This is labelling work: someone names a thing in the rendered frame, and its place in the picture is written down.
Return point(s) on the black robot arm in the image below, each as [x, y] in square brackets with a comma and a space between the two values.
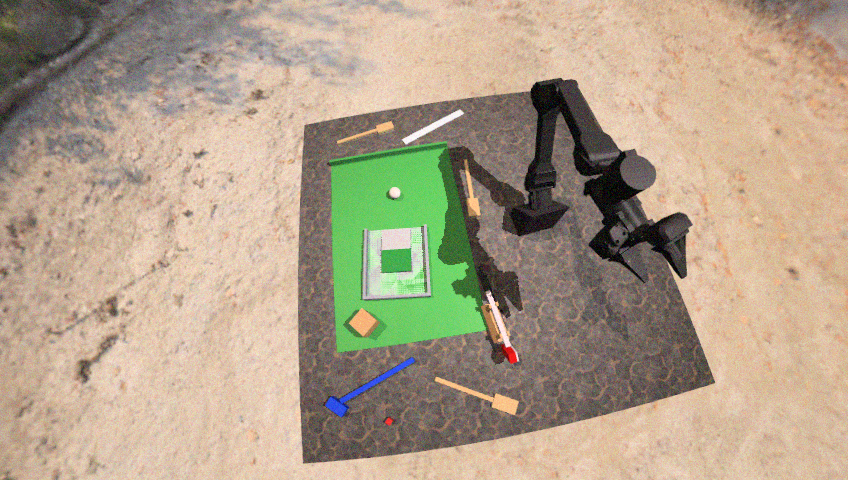
[624, 173]

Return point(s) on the orange-brown cube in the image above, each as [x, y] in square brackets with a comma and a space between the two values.
[364, 323]

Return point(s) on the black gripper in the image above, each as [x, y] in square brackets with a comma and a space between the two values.
[668, 234]

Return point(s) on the white flat bar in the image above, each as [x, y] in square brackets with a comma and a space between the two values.
[432, 127]

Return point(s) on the green putting mat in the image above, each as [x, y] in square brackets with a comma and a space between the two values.
[428, 195]

